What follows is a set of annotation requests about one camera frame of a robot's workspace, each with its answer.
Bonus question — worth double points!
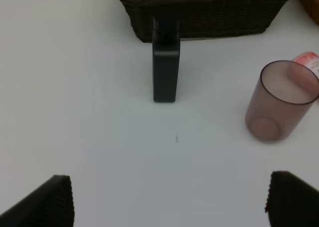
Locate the pink squeeze tube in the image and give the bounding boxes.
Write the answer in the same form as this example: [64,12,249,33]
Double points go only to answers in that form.
[293,51,319,77]

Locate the dark brown wicker basket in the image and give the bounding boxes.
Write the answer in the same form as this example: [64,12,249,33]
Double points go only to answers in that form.
[119,0,288,42]

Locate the translucent pink plastic cup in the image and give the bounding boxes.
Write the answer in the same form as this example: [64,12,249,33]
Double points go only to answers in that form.
[245,60,319,142]

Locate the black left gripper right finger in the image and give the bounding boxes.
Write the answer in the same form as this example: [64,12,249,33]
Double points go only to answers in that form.
[265,171,319,227]

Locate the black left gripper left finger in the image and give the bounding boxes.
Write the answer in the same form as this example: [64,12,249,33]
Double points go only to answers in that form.
[0,175,75,227]

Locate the dark green pump bottle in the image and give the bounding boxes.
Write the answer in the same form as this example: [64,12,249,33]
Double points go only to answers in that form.
[152,15,180,103]

